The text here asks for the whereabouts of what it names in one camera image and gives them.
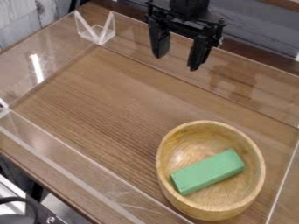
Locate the green rectangular block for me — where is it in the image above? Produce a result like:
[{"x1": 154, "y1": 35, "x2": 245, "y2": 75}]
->
[{"x1": 170, "y1": 149, "x2": 245, "y2": 196}]

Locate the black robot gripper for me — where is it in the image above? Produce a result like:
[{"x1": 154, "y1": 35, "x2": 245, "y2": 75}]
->
[{"x1": 146, "y1": 0, "x2": 228, "y2": 71}]

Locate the brown wooden bowl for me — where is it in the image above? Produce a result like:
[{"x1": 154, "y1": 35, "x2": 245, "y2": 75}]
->
[{"x1": 155, "y1": 120, "x2": 268, "y2": 221}]

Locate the clear acrylic corner bracket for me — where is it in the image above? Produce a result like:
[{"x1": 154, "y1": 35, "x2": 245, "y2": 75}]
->
[{"x1": 74, "y1": 11, "x2": 117, "y2": 46}]

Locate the black cable bottom left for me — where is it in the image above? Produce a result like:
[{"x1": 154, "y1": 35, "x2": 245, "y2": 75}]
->
[{"x1": 0, "y1": 196, "x2": 42, "y2": 224}]

